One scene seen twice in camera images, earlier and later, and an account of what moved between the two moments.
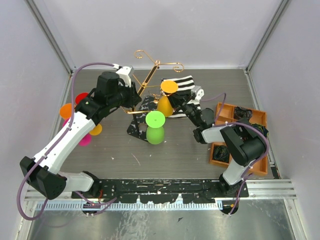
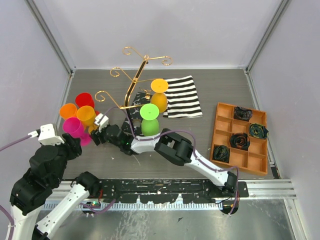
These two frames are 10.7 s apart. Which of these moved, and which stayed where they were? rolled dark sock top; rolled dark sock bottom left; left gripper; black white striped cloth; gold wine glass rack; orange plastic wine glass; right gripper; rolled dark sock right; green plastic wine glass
Moved: gold wine glass rack; green plastic wine glass; right gripper; left gripper
Stayed: rolled dark sock bottom left; rolled dark sock top; black white striped cloth; rolled dark sock right; orange plastic wine glass
